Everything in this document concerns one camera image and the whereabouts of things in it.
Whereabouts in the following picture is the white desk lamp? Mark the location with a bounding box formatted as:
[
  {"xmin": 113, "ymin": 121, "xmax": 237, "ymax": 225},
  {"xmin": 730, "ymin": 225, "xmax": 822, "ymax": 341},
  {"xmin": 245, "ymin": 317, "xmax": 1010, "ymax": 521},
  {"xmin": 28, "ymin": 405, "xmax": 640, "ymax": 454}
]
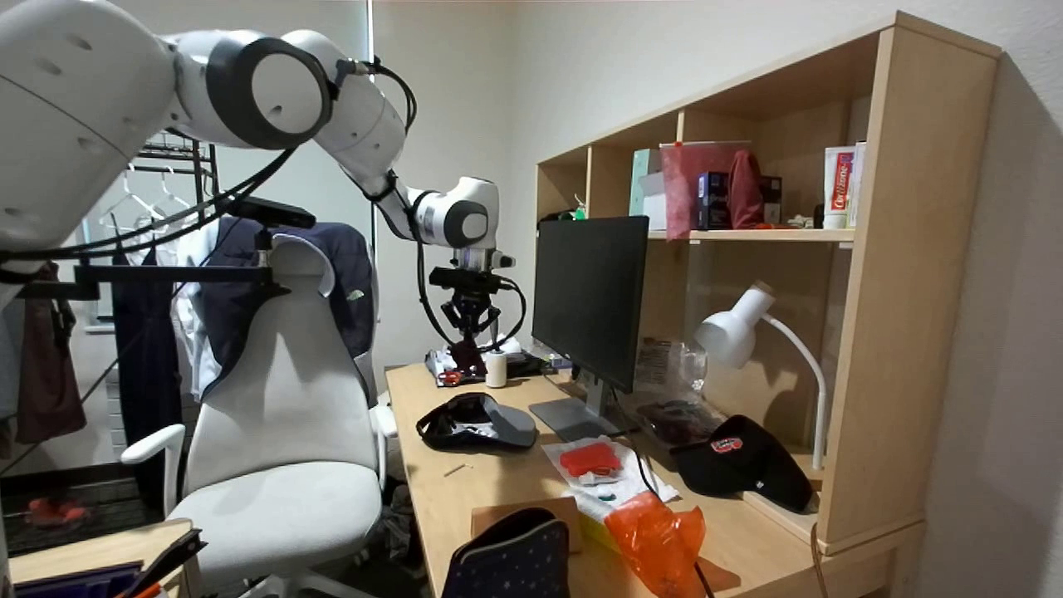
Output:
[{"xmin": 694, "ymin": 283, "xmax": 831, "ymax": 475}]

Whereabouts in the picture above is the black and grey cap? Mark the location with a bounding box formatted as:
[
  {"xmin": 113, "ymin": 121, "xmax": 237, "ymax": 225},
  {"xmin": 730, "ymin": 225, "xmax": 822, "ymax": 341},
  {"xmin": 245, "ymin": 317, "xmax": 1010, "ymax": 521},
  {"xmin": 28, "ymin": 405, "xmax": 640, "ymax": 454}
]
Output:
[{"xmin": 415, "ymin": 388, "xmax": 542, "ymax": 454}]

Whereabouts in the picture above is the red bag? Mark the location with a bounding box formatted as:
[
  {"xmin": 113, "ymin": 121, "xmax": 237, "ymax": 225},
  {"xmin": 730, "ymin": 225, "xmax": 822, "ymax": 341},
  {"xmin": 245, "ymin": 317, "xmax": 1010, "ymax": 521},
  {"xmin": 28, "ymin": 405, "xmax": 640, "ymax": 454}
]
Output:
[{"xmin": 659, "ymin": 141, "xmax": 768, "ymax": 242}]

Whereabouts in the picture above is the dark flat tablet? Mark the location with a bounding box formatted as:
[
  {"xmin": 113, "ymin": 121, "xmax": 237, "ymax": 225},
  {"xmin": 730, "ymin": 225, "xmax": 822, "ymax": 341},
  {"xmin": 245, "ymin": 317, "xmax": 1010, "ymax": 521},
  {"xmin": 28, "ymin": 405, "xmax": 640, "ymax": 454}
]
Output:
[{"xmin": 526, "ymin": 397, "xmax": 625, "ymax": 447}]

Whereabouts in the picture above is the wooden desk shelf unit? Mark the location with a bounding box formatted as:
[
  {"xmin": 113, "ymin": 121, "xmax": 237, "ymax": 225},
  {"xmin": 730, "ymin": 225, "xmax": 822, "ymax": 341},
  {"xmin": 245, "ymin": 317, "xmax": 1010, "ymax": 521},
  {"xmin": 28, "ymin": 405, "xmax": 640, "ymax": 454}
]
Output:
[{"xmin": 533, "ymin": 9, "xmax": 1003, "ymax": 557}]

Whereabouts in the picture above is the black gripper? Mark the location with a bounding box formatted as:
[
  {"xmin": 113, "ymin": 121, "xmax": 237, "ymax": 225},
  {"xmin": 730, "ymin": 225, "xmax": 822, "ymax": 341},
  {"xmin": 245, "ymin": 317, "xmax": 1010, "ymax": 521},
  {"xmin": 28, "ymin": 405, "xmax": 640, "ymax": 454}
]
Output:
[{"xmin": 429, "ymin": 255, "xmax": 518, "ymax": 378}]

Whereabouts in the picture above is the white small bottle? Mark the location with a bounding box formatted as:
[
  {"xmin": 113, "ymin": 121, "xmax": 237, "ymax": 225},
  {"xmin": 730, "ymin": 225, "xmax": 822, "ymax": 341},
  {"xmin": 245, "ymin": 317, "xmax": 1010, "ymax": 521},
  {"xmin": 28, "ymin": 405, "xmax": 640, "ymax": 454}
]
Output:
[{"xmin": 482, "ymin": 347, "xmax": 513, "ymax": 394}]

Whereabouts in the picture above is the white office chair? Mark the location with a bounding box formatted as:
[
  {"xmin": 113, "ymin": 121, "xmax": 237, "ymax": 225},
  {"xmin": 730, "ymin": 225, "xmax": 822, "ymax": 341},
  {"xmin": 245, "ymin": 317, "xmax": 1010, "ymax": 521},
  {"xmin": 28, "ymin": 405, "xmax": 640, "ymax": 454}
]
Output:
[{"xmin": 115, "ymin": 230, "xmax": 393, "ymax": 598}]

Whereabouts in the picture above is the black clothes rack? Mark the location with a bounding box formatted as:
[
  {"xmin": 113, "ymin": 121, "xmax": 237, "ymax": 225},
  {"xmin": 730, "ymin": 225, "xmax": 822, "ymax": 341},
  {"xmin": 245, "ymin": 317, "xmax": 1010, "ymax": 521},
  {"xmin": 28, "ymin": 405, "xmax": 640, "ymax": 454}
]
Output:
[{"xmin": 0, "ymin": 130, "xmax": 291, "ymax": 511}]

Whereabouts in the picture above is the dark red garment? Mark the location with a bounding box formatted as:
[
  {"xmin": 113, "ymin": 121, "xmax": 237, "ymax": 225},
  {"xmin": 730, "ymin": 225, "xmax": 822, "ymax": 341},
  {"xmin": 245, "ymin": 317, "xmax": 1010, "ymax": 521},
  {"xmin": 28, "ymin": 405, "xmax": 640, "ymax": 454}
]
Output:
[{"xmin": 11, "ymin": 263, "xmax": 90, "ymax": 447}]

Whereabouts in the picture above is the black computer monitor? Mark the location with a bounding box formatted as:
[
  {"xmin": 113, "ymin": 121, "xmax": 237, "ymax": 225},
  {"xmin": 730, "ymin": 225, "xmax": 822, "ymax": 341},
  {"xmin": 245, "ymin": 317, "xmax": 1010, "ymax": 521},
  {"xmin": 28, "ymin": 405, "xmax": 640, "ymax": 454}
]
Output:
[{"xmin": 527, "ymin": 212, "xmax": 651, "ymax": 441}]

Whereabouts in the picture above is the white and red box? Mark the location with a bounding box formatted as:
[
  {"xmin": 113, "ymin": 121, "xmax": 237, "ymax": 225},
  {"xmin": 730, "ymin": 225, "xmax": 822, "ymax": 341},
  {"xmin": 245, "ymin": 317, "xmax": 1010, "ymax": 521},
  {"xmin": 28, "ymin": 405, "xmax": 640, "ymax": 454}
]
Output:
[{"xmin": 822, "ymin": 144, "xmax": 871, "ymax": 232}]

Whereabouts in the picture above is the black cap with red logo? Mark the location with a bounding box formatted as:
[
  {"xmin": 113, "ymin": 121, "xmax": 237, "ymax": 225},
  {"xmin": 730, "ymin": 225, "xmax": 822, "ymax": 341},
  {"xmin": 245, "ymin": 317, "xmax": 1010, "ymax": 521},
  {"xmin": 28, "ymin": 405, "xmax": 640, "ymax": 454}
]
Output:
[{"xmin": 669, "ymin": 412, "xmax": 814, "ymax": 516}]

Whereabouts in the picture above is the black figure on shelf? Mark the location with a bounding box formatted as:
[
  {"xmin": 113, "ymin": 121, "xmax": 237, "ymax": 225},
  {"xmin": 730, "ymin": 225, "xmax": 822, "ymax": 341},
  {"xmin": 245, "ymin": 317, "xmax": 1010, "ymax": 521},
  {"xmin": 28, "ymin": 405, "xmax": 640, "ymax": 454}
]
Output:
[{"xmin": 694, "ymin": 171, "xmax": 735, "ymax": 232}]

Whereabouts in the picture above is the dark blue jacket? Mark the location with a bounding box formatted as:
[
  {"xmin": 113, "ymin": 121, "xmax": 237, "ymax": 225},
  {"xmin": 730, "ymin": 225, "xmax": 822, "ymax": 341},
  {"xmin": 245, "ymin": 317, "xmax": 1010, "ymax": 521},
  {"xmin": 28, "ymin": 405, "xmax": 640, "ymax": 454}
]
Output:
[{"xmin": 196, "ymin": 212, "xmax": 380, "ymax": 394}]

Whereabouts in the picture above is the orange plastic bag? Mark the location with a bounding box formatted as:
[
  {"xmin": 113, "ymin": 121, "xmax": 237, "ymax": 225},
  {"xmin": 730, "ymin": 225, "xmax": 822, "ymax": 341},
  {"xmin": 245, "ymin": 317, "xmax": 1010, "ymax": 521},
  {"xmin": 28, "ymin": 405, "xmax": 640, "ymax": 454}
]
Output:
[{"xmin": 601, "ymin": 491, "xmax": 711, "ymax": 598}]

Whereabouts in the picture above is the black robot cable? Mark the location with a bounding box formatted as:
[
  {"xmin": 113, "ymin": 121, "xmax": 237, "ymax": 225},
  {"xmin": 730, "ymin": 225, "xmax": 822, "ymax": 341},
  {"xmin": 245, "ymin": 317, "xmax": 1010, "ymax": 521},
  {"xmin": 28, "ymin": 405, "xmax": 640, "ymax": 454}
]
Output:
[{"xmin": 0, "ymin": 52, "xmax": 533, "ymax": 360}]

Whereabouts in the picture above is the navy dotted pouch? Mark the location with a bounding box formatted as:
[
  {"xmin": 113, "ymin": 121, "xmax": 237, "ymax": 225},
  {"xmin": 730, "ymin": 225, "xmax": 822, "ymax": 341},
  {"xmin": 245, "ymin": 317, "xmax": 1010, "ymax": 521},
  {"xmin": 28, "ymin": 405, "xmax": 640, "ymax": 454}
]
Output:
[{"xmin": 443, "ymin": 505, "xmax": 574, "ymax": 598}]

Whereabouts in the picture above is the yellow paper sheet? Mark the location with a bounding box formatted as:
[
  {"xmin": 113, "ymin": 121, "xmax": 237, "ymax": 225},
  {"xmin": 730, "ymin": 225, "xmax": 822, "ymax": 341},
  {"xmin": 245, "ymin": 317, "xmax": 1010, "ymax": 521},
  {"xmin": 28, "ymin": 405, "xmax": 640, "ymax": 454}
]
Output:
[{"xmin": 582, "ymin": 516, "xmax": 625, "ymax": 555}]

